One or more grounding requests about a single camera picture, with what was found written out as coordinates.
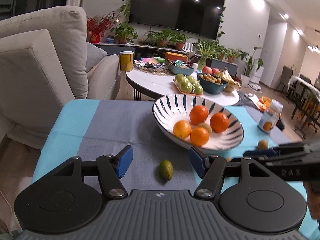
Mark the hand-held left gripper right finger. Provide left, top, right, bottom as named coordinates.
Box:
left=189, top=147, right=274, bottom=198

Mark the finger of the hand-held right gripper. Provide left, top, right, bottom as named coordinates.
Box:
left=243, top=149, right=280, bottom=158
left=278, top=142, right=310, bottom=153

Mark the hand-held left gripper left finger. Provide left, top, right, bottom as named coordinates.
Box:
left=51, top=145, right=133, bottom=198

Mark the orange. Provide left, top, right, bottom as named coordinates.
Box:
left=190, top=127, right=210, bottom=147
left=210, top=113, right=230, bottom=133
left=189, top=105, right=209, bottom=125
left=173, top=120, right=192, bottom=140

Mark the small green oval fruit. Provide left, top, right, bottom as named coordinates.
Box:
left=199, top=122, right=213, bottom=134
left=159, top=160, right=173, bottom=180

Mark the white blue-striped bowl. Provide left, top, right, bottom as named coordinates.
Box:
left=152, top=94, right=244, bottom=151

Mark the person's right hand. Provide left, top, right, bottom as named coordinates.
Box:
left=303, top=180, right=320, bottom=222

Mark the blue and grey tablecloth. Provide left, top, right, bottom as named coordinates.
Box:
left=32, top=99, right=310, bottom=230

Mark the clear jar with white lid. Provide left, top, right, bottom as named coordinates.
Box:
left=257, top=99, right=284, bottom=135

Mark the dark marble round table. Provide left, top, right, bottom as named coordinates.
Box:
left=236, top=91, right=288, bottom=133

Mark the orange plastic basket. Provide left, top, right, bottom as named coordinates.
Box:
left=257, top=96, right=272, bottom=112

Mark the dining table with cloth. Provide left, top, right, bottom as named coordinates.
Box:
left=287, top=75, right=320, bottom=140

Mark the grey dining chair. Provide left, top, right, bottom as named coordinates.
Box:
left=274, top=65, right=295, bottom=94

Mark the dark bowl of longans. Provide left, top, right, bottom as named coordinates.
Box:
left=197, top=72, right=232, bottom=95

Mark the white vacuum dock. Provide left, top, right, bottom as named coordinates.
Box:
left=250, top=66, right=264, bottom=84

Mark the bag of green apples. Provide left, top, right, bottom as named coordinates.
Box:
left=174, top=74, right=203, bottom=95

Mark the bunch of bananas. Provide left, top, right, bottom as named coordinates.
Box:
left=215, top=67, right=242, bottom=92

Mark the white coffee table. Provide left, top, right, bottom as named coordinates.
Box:
left=125, top=64, right=240, bottom=106

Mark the tall plant in white pot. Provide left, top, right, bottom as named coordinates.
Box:
left=237, top=46, right=267, bottom=88

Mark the teal basket of snacks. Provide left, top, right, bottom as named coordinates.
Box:
left=166, top=59, right=194, bottom=75

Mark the grey television cabinet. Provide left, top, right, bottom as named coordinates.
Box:
left=94, top=42, right=239, bottom=75

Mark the glass dish with sweets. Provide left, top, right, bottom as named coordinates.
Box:
left=134, top=57, right=168, bottom=72

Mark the yellow can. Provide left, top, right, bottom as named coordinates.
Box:
left=119, top=51, right=135, bottom=72

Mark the potted green plant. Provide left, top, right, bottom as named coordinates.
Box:
left=225, top=48, right=242, bottom=63
left=146, top=30, right=173, bottom=48
left=110, top=22, right=138, bottom=45
left=212, top=42, right=227, bottom=60
left=170, top=32, right=192, bottom=51

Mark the orange box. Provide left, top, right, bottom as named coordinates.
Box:
left=164, top=52, right=188, bottom=62

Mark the glass vase with green plant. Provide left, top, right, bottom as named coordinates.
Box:
left=194, top=40, right=215, bottom=67

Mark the grey sofa cushion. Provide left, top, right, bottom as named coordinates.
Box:
left=86, top=42, right=108, bottom=73

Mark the grey fabric sofa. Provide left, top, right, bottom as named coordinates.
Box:
left=0, top=5, right=122, bottom=150

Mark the red flower arrangement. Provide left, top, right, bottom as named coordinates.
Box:
left=86, top=11, right=118, bottom=43

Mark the black wall television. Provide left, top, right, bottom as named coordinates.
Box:
left=128, top=0, right=227, bottom=40

